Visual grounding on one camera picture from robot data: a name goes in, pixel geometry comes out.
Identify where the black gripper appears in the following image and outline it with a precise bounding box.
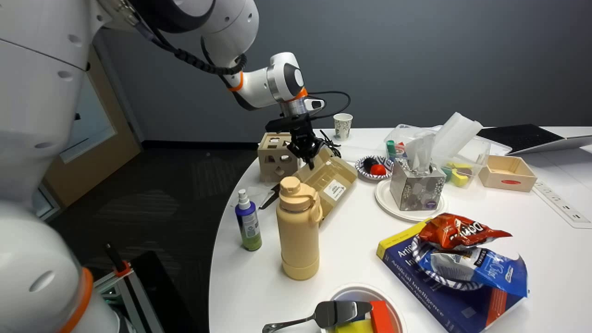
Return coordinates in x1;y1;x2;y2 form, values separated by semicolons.
265;109;325;170

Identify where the brown cardboard box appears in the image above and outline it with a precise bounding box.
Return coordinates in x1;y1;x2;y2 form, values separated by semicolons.
295;144;360;224

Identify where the wooden shape sorter box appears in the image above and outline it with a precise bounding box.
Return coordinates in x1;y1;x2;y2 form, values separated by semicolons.
258;129;304;183

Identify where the grey marbled tissue box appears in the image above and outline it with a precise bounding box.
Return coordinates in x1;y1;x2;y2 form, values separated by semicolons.
388;133;449;214

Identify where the patterned paper cup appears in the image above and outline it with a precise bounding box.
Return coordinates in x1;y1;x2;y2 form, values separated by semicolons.
332;111;356;140

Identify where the tan water bottle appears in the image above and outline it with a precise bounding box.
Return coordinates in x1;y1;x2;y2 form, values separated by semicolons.
275;176;325;283

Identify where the blue spray bottle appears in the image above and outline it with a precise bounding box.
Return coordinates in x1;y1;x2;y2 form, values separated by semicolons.
234;187;265;253

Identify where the round white plate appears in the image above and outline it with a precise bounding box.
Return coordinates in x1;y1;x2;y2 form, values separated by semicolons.
375;177;447;224

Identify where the white bowl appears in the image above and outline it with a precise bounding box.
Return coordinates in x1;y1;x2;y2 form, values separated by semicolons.
330;283;406;333

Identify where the clear plastic container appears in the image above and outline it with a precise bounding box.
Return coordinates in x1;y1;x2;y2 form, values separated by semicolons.
386;109;493;187

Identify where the yellow green tape roll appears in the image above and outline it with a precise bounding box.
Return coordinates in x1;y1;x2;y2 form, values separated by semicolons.
449;161;474;189

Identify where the grey metal spatula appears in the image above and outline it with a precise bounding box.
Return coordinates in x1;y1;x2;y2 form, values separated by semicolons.
262;298;375;333

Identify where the orange red food piece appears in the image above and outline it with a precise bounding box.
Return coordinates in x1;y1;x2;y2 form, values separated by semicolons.
369;298;400;333

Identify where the light wooden door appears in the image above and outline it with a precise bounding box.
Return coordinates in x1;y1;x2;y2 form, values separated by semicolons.
43;48;143;209

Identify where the red and black clamp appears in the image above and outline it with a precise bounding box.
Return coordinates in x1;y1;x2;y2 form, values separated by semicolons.
104;240;136;281

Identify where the white ruler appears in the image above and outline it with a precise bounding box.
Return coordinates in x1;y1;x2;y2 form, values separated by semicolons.
534;179;592;229

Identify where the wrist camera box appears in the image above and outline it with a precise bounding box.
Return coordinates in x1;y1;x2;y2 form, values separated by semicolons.
302;94;328;113

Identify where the black corrugated cable conduit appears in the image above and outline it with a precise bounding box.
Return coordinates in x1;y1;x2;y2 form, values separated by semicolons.
132;0;251;78

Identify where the aluminium frame rail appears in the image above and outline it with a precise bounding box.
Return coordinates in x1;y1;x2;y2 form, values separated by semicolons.
92;257;166;333

